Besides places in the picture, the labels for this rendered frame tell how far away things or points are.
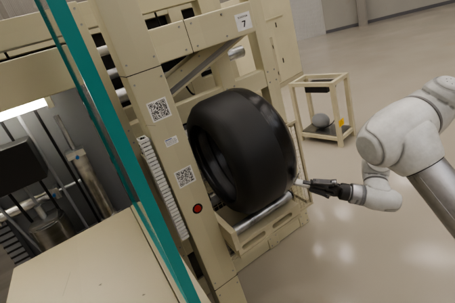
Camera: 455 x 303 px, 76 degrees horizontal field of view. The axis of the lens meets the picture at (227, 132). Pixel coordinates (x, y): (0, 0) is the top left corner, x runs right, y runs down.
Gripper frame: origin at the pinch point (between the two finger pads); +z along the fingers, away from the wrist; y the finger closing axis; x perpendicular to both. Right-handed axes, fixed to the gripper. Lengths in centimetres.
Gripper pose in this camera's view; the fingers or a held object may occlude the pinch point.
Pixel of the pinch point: (302, 183)
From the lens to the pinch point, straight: 136.3
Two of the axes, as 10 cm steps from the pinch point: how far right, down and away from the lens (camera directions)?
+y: -0.1, 6.8, 7.3
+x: 2.3, -7.1, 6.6
